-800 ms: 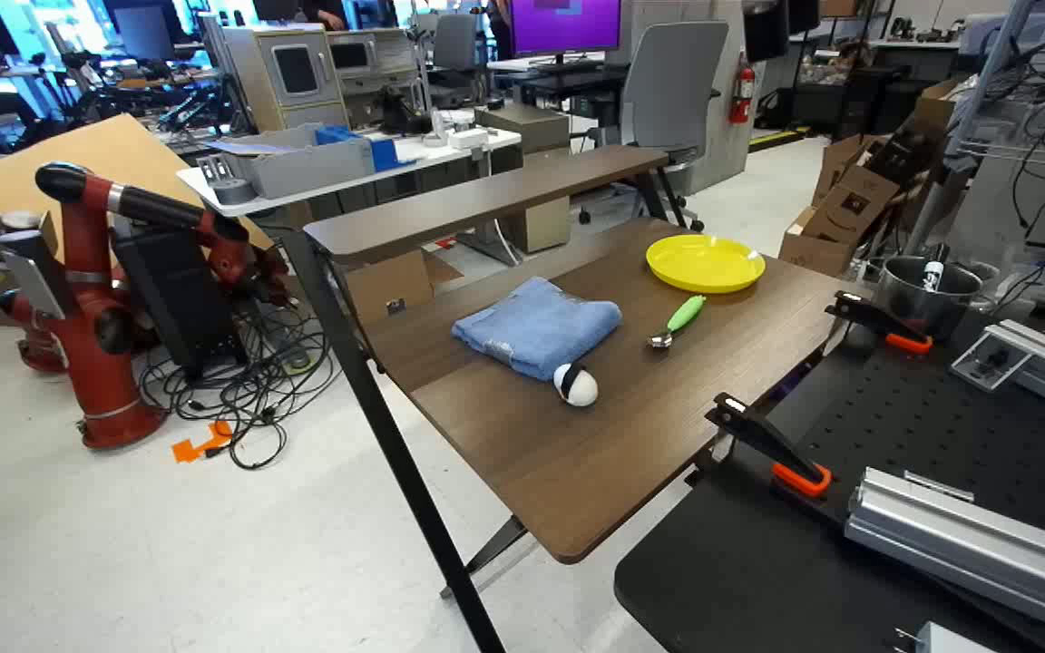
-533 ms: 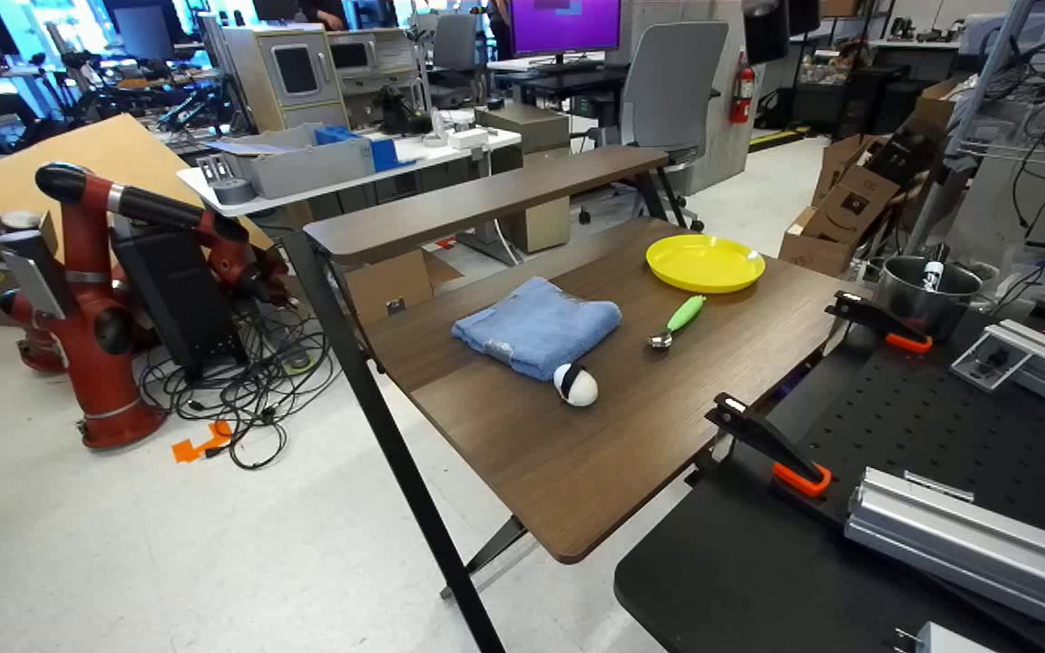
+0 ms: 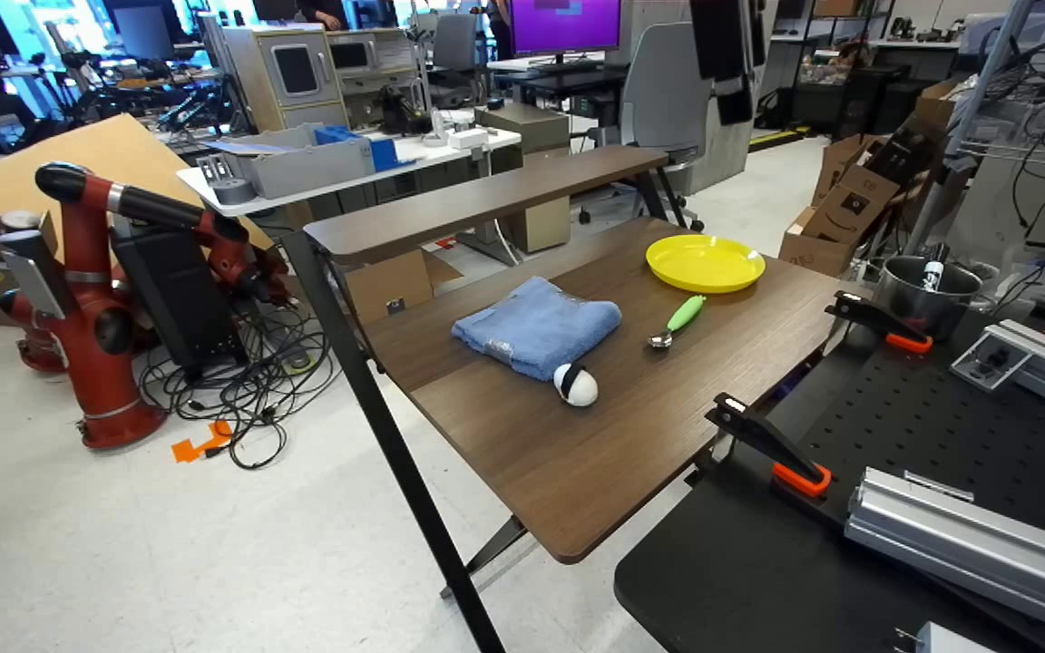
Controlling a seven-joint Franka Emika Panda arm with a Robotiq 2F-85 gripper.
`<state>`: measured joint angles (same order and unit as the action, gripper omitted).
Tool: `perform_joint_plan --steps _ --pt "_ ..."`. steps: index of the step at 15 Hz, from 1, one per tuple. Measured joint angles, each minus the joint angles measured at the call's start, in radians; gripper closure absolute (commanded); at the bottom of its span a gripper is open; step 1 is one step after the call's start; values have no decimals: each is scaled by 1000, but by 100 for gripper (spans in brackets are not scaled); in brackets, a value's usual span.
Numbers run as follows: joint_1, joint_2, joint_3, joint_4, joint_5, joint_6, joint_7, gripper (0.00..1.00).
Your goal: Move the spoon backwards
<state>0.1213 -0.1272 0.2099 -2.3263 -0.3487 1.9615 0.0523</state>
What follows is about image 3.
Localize blue folded towel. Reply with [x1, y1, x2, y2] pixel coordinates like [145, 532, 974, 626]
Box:
[449, 274, 625, 389]

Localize white black small ball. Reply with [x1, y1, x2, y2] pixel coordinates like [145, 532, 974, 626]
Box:
[548, 359, 604, 414]

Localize brown wooden table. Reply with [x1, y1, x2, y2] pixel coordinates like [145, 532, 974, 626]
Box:
[280, 215, 862, 653]

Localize raised wooden table shelf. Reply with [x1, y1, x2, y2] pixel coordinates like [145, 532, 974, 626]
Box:
[302, 146, 673, 261]

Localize small cardboard box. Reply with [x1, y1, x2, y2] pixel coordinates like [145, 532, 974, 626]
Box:
[338, 246, 434, 326]

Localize yellow plastic plate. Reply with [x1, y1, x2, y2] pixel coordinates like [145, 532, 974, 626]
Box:
[642, 232, 769, 296]

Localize white work table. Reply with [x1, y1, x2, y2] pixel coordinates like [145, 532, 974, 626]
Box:
[174, 119, 525, 226]

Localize black orange bar clamp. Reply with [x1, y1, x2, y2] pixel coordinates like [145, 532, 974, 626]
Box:
[703, 389, 839, 505]
[823, 287, 937, 359]

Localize grey rectangular box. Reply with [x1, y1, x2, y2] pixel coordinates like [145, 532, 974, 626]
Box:
[248, 135, 375, 204]

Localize grey office chair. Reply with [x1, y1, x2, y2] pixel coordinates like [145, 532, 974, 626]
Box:
[617, 17, 754, 232]

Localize monitor with purple screen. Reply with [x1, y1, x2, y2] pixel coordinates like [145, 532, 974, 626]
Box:
[503, 0, 625, 61]

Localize stacked cardboard boxes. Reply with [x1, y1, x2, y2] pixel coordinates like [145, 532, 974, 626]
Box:
[775, 130, 907, 278]

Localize orange floor tape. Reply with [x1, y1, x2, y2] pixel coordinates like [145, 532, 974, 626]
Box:
[172, 416, 240, 469]

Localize black computer tower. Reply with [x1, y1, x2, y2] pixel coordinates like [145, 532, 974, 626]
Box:
[115, 222, 243, 377]

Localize beige lab machine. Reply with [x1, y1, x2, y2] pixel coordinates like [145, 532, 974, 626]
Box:
[207, 17, 353, 135]

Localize black perforated base board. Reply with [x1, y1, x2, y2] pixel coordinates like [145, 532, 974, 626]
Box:
[613, 302, 1045, 653]

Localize silver metal pot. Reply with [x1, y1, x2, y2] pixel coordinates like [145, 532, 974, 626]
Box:
[870, 250, 986, 339]

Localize large cardboard sheet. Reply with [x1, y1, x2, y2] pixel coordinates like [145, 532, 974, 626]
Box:
[0, 112, 280, 264]

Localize black floor cable tangle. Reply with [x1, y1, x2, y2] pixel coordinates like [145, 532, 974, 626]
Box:
[139, 302, 345, 476]

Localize red robot with pedestal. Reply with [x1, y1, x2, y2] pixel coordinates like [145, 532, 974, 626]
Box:
[0, 159, 296, 452]

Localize long aluminium extrusion rail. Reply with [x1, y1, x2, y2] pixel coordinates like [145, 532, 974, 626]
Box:
[841, 464, 1045, 647]

